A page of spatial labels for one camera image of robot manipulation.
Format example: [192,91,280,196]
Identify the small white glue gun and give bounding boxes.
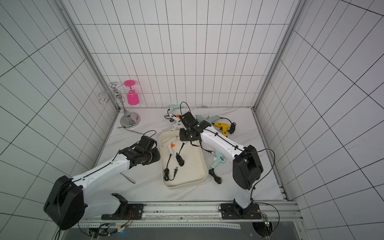
[162,135,185,167]

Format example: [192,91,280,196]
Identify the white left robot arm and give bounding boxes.
[43,135,160,231]

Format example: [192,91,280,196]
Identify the yellow glue gun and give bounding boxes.
[214,122,236,137]

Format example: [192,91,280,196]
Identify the silver metal fork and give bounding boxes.
[117,126,144,135]

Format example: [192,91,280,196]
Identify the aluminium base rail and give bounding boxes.
[74,201,304,231]

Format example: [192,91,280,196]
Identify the cream plastic storage tray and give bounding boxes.
[158,131,208,189]

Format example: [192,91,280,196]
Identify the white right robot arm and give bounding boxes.
[180,121,264,219]

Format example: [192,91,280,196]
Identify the white glue gun orange trigger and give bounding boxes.
[164,109,181,123]

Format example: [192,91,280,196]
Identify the mint glue gun near tray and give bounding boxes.
[209,150,227,185]

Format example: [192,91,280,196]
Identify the large mint glue gun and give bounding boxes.
[196,115,220,124]

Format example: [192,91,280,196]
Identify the pink plastic wine glass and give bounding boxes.
[124,80,140,106]

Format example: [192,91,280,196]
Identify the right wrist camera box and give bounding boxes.
[180,112,198,129]

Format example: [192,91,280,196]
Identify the chrome glass holder stand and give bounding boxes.
[98,82,140,130]

